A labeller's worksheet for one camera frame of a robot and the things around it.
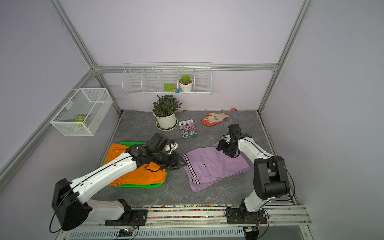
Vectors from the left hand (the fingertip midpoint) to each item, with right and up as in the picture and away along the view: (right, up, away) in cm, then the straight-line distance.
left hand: (183, 167), depth 71 cm
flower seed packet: (0, +17, +37) cm, 41 cm away
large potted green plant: (-15, +30, +25) cm, 42 cm away
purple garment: (+12, -5, +18) cm, 22 cm away
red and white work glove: (+19, +25, +44) cm, 54 cm away
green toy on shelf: (-11, +46, +30) cm, 56 cm away
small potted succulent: (0, +47, +19) cm, 51 cm away
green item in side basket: (-52, +23, +3) cm, 57 cm away
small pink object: (+37, +33, +53) cm, 72 cm away
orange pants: (-19, -5, +5) cm, 20 cm away
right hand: (+21, +5, +20) cm, 30 cm away
